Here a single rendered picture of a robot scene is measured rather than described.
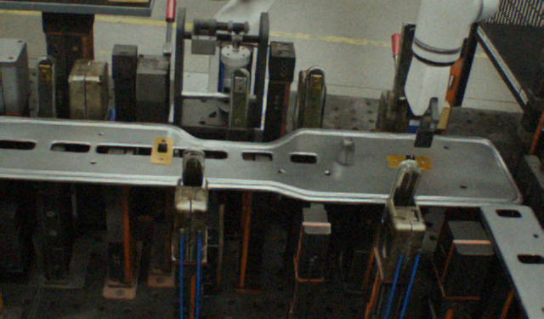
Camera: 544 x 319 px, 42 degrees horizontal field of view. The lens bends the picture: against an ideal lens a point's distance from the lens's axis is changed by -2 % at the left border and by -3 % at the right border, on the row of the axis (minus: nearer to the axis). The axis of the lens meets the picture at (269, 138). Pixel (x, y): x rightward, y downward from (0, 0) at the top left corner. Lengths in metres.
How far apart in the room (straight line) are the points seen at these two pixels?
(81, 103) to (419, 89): 0.65
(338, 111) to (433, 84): 0.89
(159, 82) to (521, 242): 0.74
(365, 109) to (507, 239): 0.97
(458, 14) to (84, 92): 0.71
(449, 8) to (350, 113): 0.96
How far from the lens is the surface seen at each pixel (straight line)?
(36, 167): 1.34
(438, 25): 1.24
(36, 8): 1.56
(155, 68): 1.48
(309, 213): 1.26
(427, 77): 1.27
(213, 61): 1.81
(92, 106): 1.47
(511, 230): 1.32
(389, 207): 1.22
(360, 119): 2.12
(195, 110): 1.56
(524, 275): 1.24
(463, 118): 2.24
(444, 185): 1.38
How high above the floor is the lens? 1.77
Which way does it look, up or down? 33 degrees down
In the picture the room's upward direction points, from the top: 6 degrees clockwise
